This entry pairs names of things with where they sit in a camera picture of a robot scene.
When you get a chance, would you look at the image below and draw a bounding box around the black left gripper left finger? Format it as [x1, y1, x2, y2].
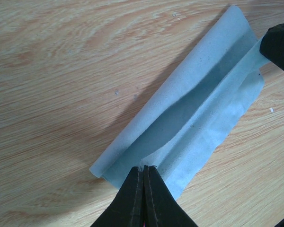
[92, 167, 144, 227]

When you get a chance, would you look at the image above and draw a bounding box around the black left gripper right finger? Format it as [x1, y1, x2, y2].
[143, 166, 197, 227]

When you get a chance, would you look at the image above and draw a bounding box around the light blue cleaning cloth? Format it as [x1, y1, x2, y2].
[90, 5, 264, 199]

